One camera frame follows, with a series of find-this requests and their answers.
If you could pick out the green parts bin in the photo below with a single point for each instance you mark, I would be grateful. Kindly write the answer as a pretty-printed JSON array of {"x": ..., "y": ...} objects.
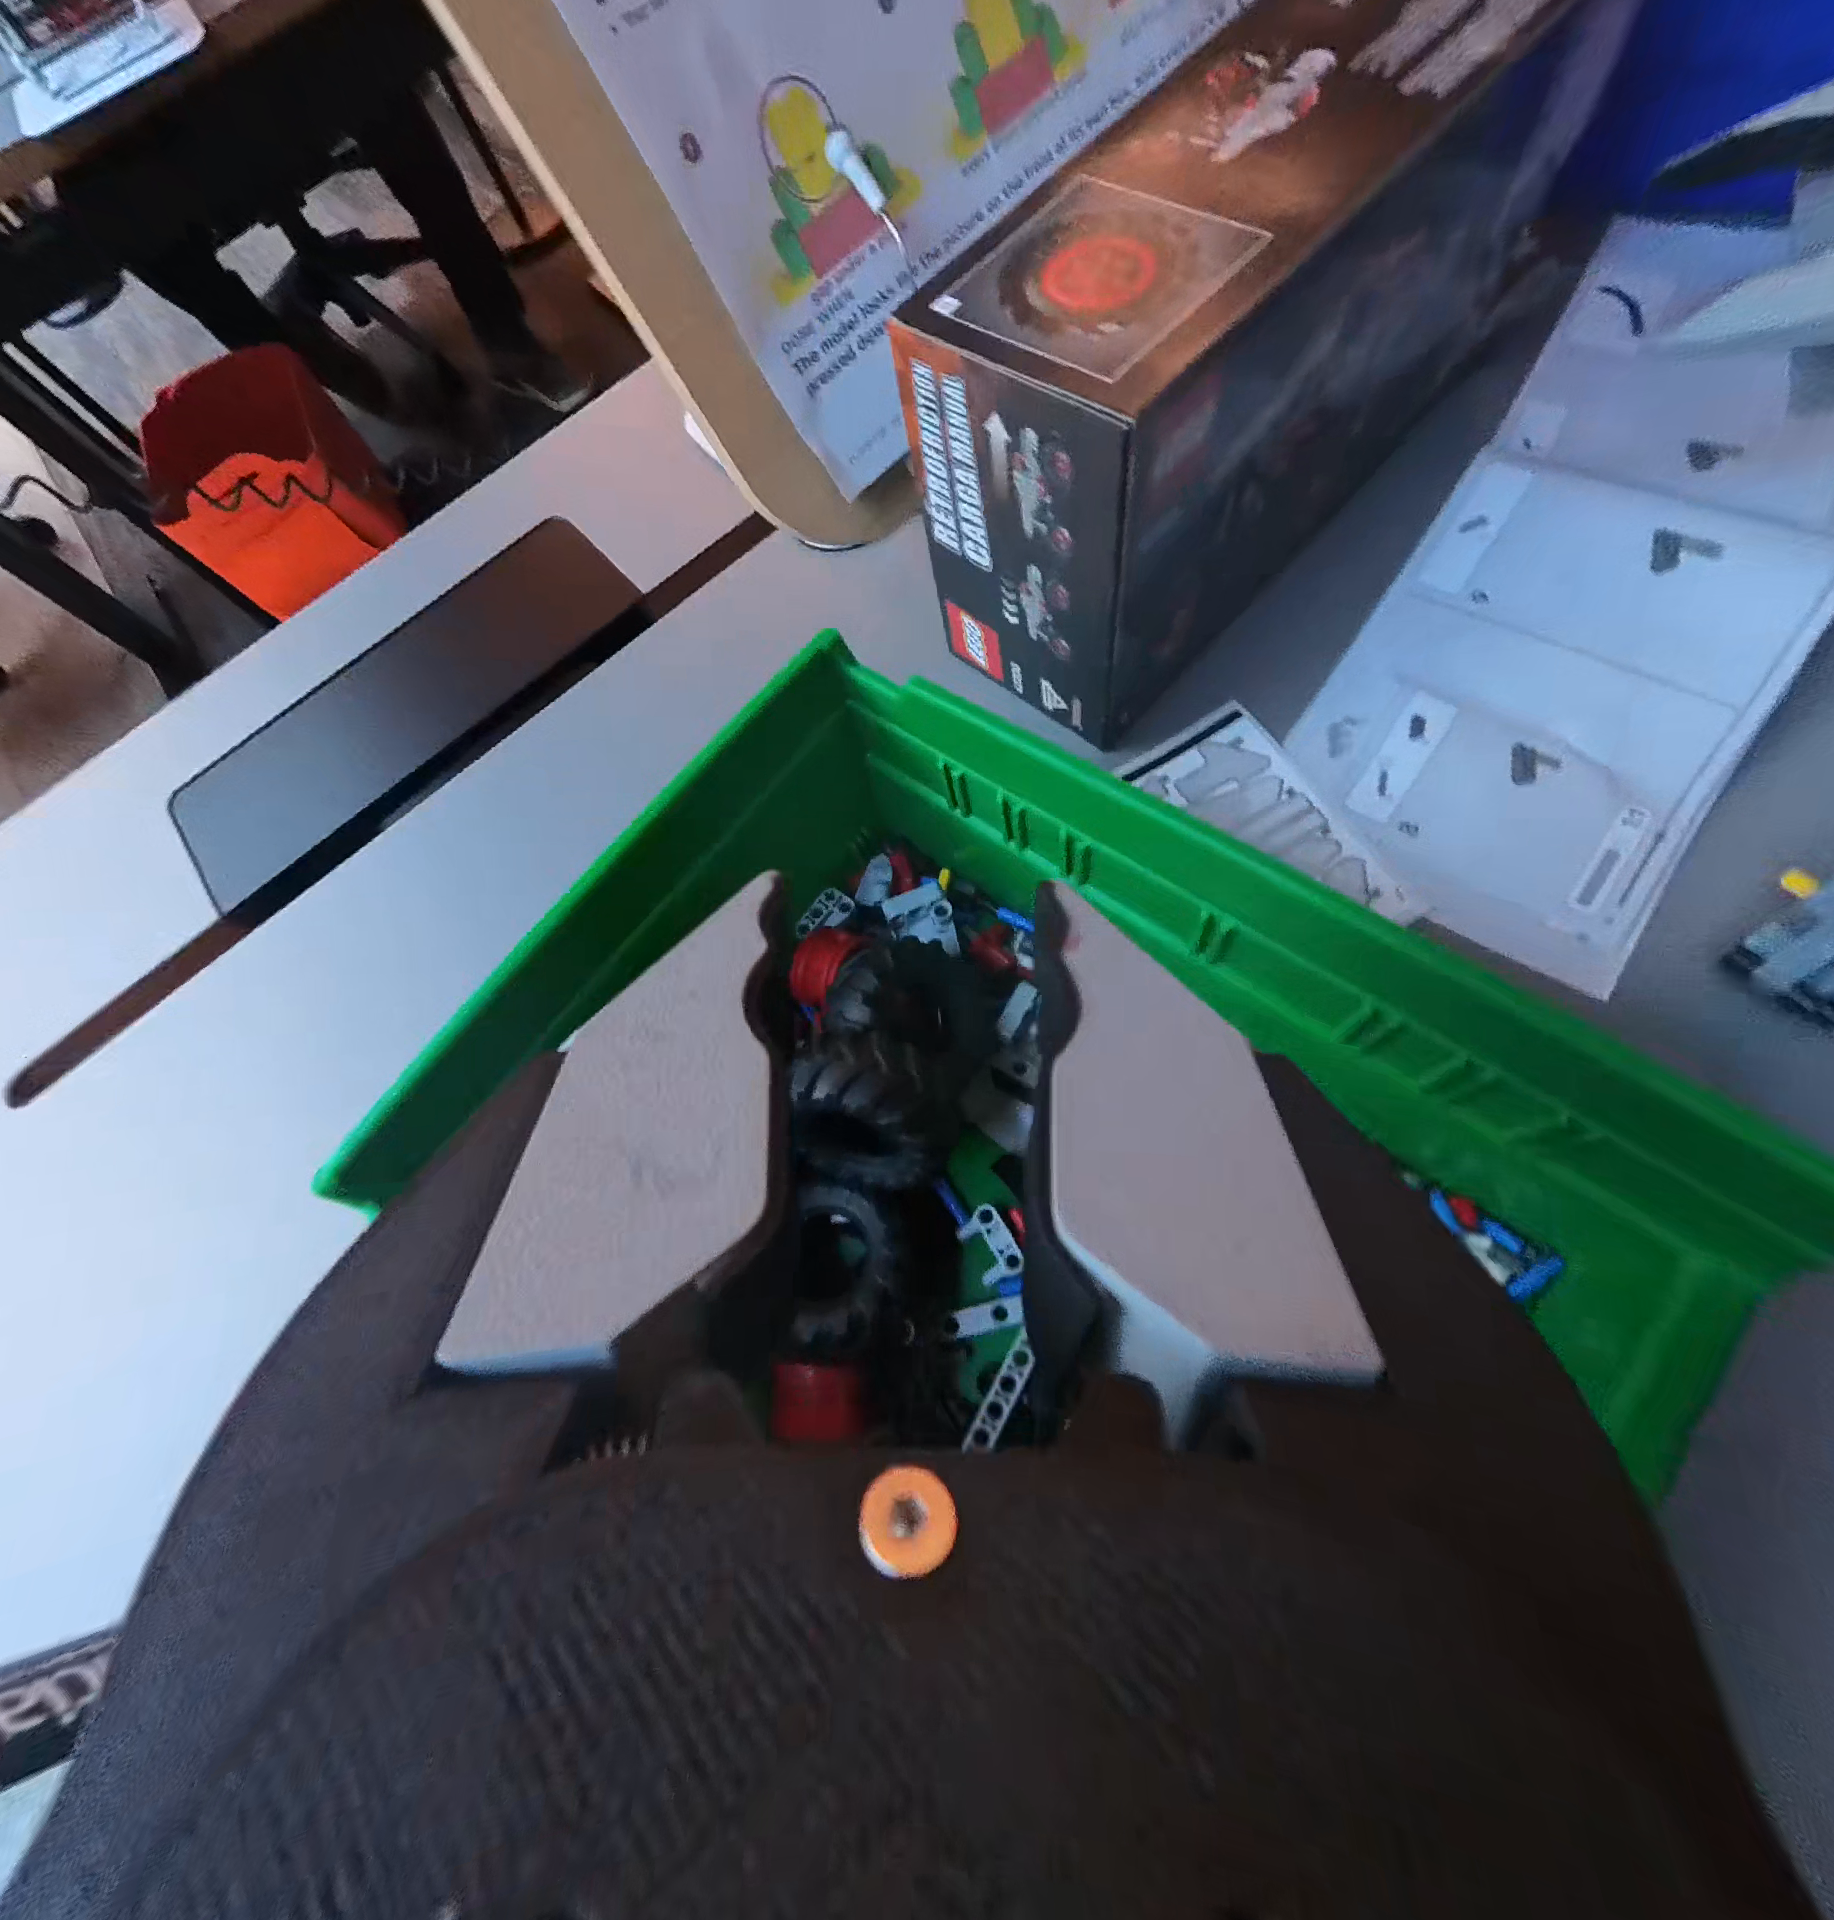
[{"x": 677, "y": 841}]

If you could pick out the grey lego assembly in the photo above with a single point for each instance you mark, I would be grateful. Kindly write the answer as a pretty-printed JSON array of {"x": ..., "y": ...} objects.
[{"x": 1809, "y": 953}]

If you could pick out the blue cloth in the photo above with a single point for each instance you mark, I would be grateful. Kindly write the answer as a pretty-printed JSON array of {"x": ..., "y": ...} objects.
[{"x": 1698, "y": 77}]

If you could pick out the pile of lego pieces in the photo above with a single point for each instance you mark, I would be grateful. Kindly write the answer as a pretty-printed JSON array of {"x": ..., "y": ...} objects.
[{"x": 993, "y": 1322}]

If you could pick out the orange bin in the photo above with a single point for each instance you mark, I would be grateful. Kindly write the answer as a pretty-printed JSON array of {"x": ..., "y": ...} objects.
[{"x": 258, "y": 541}]

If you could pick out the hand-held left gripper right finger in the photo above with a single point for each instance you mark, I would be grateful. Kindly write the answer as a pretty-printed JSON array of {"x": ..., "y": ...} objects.
[{"x": 1187, "y": 1186}]

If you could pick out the lego sticker sheet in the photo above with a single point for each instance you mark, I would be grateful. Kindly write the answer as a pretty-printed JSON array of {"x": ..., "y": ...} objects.
[{"x": 1278, "y": 812}]

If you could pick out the white instruction booklet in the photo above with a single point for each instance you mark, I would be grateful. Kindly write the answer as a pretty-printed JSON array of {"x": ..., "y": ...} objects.
[{"x": 1607, "y": 676}]

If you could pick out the printed magazine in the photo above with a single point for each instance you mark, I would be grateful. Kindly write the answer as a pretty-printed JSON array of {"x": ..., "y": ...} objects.
[{"x": 33, "y": 1711}]

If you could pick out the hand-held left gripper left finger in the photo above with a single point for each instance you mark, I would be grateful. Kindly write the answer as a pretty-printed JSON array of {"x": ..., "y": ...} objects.
[{"x": 618, "y": 1171}]

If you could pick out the white instruction poster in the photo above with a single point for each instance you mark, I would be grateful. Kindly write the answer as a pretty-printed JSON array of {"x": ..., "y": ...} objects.
[{"x": 737, "y": 91}]

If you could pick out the dark wooden table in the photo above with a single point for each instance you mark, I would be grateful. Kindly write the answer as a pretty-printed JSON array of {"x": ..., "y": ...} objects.
[{"x": 258, "y": 62}]

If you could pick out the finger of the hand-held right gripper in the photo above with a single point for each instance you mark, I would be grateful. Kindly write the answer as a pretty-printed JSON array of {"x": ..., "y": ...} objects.
[{"x": 1818, "y": 287}]

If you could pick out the clear acrylic holder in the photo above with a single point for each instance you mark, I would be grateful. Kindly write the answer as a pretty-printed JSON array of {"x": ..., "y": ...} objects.
[{"x": 93, "y": 38}]

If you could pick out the white clip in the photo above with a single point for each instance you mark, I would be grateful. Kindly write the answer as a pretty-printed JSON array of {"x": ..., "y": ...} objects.
[{"x": 861, "y": 169}]

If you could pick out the dark lego set box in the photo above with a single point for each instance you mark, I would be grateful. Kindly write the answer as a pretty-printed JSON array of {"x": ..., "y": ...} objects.
[{"x": 1233, "y": 452}]

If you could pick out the wooden board stand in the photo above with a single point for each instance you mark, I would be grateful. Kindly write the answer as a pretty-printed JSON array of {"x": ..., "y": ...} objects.
[{"x": 633, "y": 197}]

